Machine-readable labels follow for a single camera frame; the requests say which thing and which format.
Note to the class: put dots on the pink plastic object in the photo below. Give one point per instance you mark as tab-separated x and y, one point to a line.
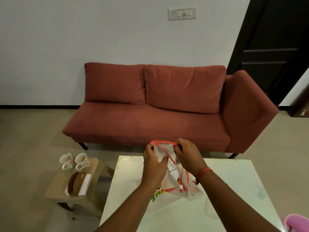
297	223

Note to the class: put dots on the person's right hand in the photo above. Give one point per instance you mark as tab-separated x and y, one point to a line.
192	158

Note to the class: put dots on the red thread wristband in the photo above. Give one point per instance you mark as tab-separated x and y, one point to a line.
202	172

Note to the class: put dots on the person's right fingers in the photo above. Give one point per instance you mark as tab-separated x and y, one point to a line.
179	144

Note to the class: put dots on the brown wooden furniture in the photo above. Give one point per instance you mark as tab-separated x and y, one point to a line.
301	103

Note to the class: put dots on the red fabric sofa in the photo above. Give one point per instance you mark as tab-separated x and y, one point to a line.
149	123

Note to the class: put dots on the white floral mug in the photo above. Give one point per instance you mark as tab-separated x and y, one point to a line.
82	160
67	159

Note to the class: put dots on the person's left forearm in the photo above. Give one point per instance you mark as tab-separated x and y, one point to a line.
135	210

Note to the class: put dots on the brown round plates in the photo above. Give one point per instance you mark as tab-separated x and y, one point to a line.
76	183

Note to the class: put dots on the wide red back cushion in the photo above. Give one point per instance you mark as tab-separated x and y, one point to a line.
185	88

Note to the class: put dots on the person's left hand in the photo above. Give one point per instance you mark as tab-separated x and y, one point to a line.
152	170

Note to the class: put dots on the white wall switch plate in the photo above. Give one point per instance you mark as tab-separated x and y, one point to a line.
182	13

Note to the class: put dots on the person's left thumb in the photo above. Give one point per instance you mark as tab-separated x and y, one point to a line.
164	159

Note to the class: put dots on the clear plastic bag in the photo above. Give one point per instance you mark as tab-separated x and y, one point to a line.
173	176

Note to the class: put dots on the dark wooden door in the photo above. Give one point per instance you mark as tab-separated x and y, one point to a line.
272	45

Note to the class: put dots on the person's right forearm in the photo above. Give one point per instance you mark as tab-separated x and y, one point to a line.
231	202

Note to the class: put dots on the white card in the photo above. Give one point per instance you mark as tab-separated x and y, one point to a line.
171	169

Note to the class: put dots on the beige low stool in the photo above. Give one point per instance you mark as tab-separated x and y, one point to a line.
96	190

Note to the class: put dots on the small red back cushion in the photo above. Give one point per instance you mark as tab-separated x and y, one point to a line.
115	83

